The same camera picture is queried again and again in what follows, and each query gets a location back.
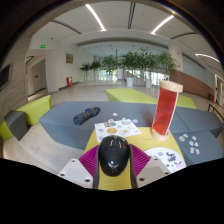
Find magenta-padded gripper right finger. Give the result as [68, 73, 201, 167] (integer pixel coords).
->
[128, 143, 172, 190]

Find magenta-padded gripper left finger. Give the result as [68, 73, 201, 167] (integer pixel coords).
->
[57, 144, 101, 190]

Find black computer mouse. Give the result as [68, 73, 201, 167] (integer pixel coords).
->
[97, 134, 130, 178]

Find white sticker sheet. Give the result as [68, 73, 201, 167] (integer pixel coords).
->
[94, 118, 142, 143]

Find dark blue folded umbrella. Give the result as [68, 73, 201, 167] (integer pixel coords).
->
[72, 106, 101, 127]

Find group of small stickers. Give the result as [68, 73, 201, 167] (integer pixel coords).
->
[178, 133, 201, 156]

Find long grey upholstered bench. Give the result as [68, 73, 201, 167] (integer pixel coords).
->
[39, 100, 181, 151]

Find red panel wooden-ended column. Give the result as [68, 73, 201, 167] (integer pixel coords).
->
[150, 80, 184, 141]

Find lime green bench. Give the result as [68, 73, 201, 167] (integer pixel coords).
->
[176, 94, 198, 110]
[105, 87, 160, 105]

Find lime green seat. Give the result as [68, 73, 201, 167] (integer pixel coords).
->
[16, 94, 53, 127]

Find dark grey seat block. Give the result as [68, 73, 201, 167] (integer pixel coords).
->
[3, 109, 29, 141]

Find red fire extinguisher box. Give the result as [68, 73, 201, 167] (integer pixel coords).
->
[65, 76, 74, 88]

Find group of potted plants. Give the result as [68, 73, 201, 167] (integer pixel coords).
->
[79, 47, 178, 89]

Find group of ceiling light strips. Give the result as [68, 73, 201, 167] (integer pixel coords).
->
[84, 3, 221, 64]

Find brown wall plaque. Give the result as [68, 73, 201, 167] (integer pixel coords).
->
[65, 53, 75, 65]

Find dark wall screen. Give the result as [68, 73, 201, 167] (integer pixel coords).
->
[0, 63, 11, 91]

